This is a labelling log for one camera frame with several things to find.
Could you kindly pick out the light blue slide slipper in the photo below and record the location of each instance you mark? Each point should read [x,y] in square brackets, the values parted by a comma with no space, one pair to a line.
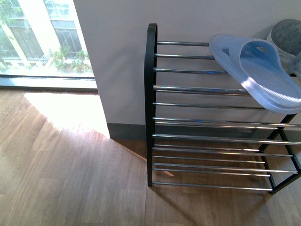
[255,64]

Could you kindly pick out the grey knit sneaker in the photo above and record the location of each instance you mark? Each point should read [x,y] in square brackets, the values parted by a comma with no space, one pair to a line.
[286,37]

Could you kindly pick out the black metal shoe rack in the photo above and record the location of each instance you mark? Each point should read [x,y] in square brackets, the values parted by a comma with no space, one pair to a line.
[203,129]

